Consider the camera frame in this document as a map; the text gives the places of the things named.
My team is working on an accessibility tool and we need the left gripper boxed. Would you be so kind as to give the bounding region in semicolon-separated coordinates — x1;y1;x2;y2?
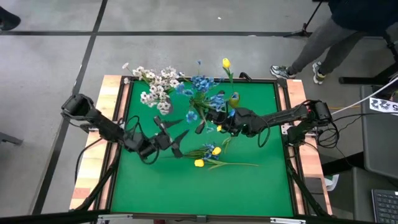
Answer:
146;114;191;159

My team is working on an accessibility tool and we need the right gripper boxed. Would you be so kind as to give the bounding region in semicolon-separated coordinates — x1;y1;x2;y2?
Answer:
195;106;250;138

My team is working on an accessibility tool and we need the blue artificial flower bunch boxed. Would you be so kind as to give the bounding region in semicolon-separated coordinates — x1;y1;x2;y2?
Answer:
185;92;238;134
183;142;220;161
175;58;223;96

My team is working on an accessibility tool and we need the white artificial flower bunch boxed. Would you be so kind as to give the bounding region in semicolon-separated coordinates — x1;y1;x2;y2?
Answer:
121;62;182;94
139;89;173;116

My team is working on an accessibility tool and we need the purple glass vase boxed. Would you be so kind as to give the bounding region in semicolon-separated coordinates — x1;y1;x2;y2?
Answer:
165;98;176;115

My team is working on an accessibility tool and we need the yellow glass vase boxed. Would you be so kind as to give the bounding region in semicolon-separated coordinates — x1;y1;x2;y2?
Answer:
228;91;241;109

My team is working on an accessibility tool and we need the green table mat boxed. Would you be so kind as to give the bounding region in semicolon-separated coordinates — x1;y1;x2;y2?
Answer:
110;80;295;218

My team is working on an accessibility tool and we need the black support strut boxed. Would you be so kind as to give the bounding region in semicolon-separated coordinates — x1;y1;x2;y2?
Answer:
73;148;121;213
285;154;332;218

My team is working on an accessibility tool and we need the black tripod stand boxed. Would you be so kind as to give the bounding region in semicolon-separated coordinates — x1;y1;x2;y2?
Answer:
282;0;325;39

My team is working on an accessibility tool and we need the person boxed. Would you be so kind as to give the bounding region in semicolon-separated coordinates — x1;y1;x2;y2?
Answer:
269;0;398;86

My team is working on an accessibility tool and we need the black stand base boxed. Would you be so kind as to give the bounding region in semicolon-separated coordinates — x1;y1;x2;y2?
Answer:
338;30;398;87

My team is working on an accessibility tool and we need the grey cabinet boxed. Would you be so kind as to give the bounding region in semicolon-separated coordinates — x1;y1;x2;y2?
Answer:
359;84;398;180

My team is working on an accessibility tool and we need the white paper marker tag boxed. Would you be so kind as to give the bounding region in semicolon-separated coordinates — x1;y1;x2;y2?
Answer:
369;96;398;115

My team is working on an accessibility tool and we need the black keyboard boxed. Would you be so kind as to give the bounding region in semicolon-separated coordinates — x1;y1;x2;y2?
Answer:
371;189;398;224

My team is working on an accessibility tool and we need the person's foot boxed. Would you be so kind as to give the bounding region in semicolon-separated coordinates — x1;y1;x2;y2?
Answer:
0;6;22;32

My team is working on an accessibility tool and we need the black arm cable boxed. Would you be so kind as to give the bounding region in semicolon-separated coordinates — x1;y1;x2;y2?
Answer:
256;117;272;149
124;114;142;141

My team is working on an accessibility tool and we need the white cable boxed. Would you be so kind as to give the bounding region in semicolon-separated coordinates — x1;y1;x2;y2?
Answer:
330;75;398;116

